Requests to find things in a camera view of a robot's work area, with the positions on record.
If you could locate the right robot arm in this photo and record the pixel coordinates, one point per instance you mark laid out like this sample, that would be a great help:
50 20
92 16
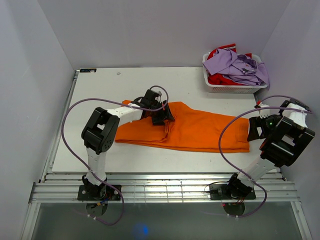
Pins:
285 136

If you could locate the white plastic laundry basket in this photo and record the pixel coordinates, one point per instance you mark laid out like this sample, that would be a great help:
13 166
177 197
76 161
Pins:
237 89

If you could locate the lilac shirt in basket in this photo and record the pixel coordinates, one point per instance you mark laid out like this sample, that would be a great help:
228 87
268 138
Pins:
239 68

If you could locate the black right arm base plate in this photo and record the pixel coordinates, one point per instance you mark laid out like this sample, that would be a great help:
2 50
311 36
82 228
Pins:
224 191

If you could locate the red garment in basket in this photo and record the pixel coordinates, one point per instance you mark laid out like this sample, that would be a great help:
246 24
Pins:
220 79

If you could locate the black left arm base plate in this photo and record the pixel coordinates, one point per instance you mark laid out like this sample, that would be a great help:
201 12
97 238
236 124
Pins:
110 194

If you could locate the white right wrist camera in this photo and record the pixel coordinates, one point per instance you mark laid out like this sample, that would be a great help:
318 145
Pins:
263 113

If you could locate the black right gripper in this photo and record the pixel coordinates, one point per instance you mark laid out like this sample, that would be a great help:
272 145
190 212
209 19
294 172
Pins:
254 122

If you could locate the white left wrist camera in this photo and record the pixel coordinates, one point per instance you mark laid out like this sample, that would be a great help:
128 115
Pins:
158 95

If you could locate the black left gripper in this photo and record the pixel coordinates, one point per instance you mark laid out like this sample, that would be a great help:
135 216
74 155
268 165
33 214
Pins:
165 115

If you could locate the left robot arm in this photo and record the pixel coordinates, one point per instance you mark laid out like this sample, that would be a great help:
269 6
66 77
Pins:
100 131

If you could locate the black label on table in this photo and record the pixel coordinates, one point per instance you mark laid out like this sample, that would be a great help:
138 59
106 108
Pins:
87 70

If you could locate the orange trousers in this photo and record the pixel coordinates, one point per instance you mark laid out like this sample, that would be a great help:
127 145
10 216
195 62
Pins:
193 131

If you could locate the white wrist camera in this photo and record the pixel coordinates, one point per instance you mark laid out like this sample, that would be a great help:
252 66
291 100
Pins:
263 113
158 95

